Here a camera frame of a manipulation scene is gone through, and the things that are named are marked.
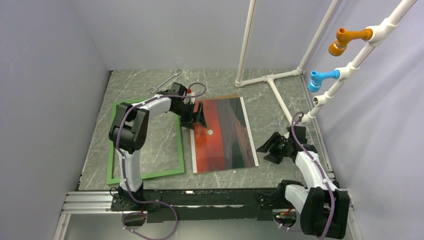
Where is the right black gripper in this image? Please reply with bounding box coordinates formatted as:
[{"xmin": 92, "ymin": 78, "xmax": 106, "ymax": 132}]
[{"xmin": 257, "ymin": 132, "xmax": 293, "ymax": 164}]

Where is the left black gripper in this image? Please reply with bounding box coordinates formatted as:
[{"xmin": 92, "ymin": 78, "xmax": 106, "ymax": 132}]
[{"xmin": 172, "ymin": 102, "xmax": 207, "ymax": 131}]

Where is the red sunset photo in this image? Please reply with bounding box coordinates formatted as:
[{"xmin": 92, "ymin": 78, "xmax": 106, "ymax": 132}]
[{"xmin": 190, "ymin": 95, "xmax": 259, "ymax": 174}]

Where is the green wooden photo frame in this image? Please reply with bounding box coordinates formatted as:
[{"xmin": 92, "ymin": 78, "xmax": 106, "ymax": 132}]
[{"xmin": 106, "ymin": 113, "xmax": 185, "ymax": 186}]

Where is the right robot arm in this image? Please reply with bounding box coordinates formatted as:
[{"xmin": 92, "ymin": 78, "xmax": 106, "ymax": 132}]
[{"xmin": 256, "ymin": 126, "xmax": 350, "ymax": 240}]

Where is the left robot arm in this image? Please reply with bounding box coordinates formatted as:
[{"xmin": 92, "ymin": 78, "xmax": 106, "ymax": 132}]
[{"xmin": 108, "ymin": 82, "xmax": 207, "ymax": 210}]

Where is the silver open-end wrench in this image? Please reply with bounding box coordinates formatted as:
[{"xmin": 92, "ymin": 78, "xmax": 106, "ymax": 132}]
[{"xmin": 149, "ymin": 69, "xmax": 182, "ymax": 94}]

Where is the blue pipe fitting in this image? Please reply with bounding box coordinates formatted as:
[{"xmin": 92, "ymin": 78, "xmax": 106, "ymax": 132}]
[{"xmin": 307, "ymin": 69, "xmax": 340, "ymax": 93}]

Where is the orange pipe fitting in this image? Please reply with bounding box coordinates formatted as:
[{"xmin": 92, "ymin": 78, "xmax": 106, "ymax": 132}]
[{"xmin": 328, "ymin": 27, "xmax": 373, "ymax": 57}]

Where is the white PVC pipe rack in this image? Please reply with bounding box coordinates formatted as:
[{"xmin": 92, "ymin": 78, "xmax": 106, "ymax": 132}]
[{"xmin": 234, "ymin": 0, "xmax": 419, "ymax": 125}]

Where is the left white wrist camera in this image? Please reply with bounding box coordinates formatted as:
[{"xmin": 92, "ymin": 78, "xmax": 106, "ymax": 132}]
[{"xmin": 183, "ymin": 89, "xmax": 197, "ymax": 104}]

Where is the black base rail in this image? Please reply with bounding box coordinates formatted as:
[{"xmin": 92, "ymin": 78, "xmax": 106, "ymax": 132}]
[{"xmin": 110, "ymin": 188, "xmax": 292, "ymax": 223}]

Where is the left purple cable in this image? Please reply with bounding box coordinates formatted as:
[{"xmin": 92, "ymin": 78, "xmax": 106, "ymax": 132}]
[{"xmin": 117, "ymin": 82, "xmax": 208, "ymax": 240}]

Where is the aluminium extrusion frame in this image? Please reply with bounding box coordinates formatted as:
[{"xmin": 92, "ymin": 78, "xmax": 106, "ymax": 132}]
[{"xmin": 52, "ymin": 188, "xmax": 365, "ymax": 240}]

